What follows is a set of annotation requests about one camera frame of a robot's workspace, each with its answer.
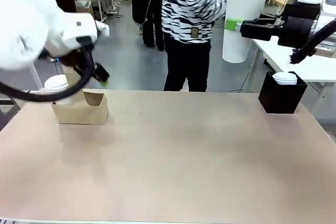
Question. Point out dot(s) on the person in zebra striped hoodie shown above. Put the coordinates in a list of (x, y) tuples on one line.
[(183, 11)]

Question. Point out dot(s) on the black square box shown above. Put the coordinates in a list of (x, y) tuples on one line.
[(278, 100)]

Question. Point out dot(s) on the brown cardboard box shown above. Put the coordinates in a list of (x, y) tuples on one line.
[(84, 9)]

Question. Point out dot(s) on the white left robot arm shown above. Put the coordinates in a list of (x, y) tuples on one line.
[(26, 24)]

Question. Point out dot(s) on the long white work table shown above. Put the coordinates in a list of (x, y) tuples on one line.
[(315, 73)]

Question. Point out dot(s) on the bystander in black clothes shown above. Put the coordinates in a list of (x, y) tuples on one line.
[(149, 11)]

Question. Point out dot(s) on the small white cup with lid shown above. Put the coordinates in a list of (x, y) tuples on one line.
[(55, 83)]

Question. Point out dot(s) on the person's left forearm zebra sleeve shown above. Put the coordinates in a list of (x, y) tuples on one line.
[(216, 7)]

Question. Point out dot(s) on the brown cardboard cup carrier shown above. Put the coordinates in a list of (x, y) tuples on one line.
[(84, 115)]

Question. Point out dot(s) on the stack of white cup lids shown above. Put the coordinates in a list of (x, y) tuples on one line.
[(284, 77)]

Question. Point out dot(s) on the large white cup with lid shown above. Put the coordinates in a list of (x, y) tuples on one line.
[(244, 3)]

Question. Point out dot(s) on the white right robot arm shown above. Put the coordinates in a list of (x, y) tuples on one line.
[(328, 3)]

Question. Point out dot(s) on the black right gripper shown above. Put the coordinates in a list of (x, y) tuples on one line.
[(299, 30)]

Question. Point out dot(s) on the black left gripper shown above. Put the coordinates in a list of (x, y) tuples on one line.
[(73, 58)]

